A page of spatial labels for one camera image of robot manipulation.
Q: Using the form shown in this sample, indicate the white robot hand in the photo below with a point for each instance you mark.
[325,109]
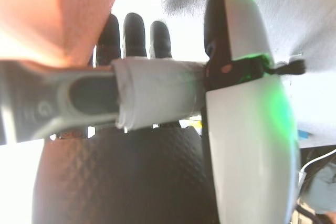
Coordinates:
[126,182]

